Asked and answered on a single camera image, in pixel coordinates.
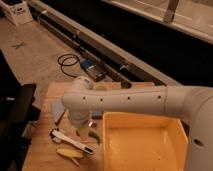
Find blue sponge block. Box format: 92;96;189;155
92;111;103;119

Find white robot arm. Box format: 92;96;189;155
62;76;213;171

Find grey triangular cloth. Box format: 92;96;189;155
51;100;65;124

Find green plastic cup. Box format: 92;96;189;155
95;86;107;91

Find green chili pepper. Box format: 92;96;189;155
88;131;100;144

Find yellow plastic bin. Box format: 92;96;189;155
103;112;188;171

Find white cardboard box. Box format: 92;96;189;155
0;0;33;26

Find black chair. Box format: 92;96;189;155
0;49;41;171

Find white handled kitchen tool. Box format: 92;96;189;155
50;129;94;155

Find yellow banana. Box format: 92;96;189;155
56;148;83;166

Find blue and grey device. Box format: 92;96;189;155
80;59;105;82

